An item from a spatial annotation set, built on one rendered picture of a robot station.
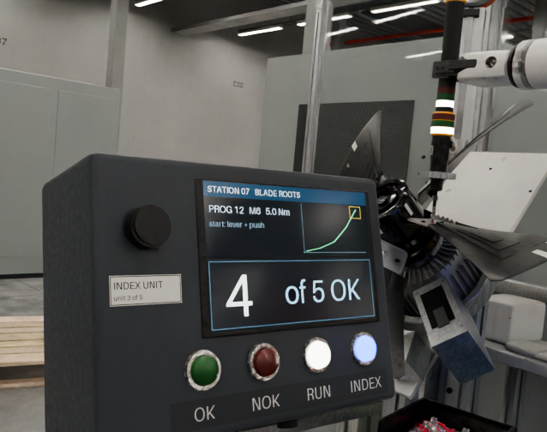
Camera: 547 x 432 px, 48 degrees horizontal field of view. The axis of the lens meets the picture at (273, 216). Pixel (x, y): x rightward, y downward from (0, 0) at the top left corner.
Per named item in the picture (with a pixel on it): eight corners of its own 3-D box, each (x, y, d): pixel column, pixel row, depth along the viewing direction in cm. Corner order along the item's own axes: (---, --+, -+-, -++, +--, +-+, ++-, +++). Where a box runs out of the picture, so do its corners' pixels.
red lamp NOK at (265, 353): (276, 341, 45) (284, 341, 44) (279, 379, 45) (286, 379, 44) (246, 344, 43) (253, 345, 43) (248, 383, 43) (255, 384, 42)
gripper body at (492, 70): (507, 82, 103) (452, 86, 111) (539, 92, 109) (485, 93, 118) (513, 37, 102) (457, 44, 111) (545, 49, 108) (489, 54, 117)
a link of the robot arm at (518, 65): (519, 85, 101) (503, 86, 104) (548, 93, 106) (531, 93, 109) (526, 33, 100) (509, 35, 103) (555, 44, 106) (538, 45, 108)
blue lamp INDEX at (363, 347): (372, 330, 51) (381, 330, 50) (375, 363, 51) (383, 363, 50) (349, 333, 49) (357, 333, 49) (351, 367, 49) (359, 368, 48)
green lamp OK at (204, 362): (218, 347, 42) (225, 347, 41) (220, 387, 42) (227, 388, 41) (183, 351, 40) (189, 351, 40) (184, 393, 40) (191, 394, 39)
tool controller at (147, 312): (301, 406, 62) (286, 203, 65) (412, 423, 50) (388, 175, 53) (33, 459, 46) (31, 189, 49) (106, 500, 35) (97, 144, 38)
